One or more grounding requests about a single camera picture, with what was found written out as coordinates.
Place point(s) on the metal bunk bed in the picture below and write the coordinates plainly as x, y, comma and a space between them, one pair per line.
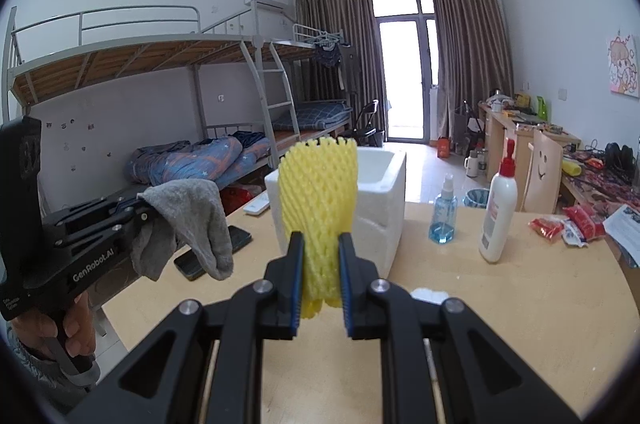
295, 49
125, 53

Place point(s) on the wooden desk with drawers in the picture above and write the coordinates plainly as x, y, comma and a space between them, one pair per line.
495, 138

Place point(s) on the blue spray bottle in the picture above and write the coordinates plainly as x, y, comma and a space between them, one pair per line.
442, 219

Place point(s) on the hanging dark clothes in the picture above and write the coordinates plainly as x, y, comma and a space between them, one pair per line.
327, 56

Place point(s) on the wooden chair smiley backrest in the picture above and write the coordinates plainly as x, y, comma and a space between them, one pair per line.
542, 174

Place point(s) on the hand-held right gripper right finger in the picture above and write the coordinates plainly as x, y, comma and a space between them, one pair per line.
345, 284

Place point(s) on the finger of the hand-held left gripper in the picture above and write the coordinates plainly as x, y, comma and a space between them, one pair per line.
100, 231
90, 210

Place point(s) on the grey sock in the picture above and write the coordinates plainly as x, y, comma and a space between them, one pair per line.
200, 214

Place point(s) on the yellow cloth roll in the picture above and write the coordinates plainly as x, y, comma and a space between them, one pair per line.
572, 166

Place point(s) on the yellow foam fruit net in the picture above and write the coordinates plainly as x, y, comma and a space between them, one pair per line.
320, 189

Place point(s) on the white kettle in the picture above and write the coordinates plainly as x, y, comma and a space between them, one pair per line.
471, 164

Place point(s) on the green packet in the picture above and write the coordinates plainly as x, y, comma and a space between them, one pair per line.
542, 107

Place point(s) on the black folding chair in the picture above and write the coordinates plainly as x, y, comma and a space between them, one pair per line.
367, 123

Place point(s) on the blue orange quilt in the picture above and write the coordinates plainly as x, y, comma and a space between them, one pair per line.
200, 158

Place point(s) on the person's left forearm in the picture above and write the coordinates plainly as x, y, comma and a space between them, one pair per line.
45, 374

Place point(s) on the printed paper sheet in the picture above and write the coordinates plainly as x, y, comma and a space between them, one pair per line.
625, 229

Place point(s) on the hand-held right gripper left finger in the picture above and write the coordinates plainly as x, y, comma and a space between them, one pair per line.
299, 284

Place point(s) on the glass balcony door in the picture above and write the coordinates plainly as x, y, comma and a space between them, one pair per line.
400, 78

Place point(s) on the black smartphone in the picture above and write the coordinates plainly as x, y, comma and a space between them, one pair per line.
240, 238

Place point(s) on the person's left hand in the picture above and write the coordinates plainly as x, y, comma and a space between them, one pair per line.
81, 324

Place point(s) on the white remote control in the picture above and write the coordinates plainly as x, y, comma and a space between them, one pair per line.
257, 206

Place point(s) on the white lotion bottle red pump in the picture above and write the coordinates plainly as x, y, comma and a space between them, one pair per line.
497, 219

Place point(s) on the blue waste bin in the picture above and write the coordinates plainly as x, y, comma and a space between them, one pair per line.
475, 198

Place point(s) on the red snack packet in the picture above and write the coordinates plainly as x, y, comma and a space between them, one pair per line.
585, 219
547, 228

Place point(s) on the red plastic bag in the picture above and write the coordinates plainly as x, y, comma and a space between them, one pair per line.
240, 199

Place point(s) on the patterned tablecloth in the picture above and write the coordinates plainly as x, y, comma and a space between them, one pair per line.
600, 179

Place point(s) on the blue plaid mattress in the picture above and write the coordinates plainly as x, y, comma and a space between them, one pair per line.
315, 113

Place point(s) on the orange bag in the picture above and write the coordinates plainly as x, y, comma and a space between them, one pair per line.
445, 147

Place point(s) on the brown curtain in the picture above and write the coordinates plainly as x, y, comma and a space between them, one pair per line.
465, 53
340, 3

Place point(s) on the white foam box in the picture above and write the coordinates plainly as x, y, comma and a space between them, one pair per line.
380, 204

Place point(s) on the white snack packet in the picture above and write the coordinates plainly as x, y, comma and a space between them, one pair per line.
575, 236

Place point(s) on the pink cartoon wall poster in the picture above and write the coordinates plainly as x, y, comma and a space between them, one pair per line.
622, 63

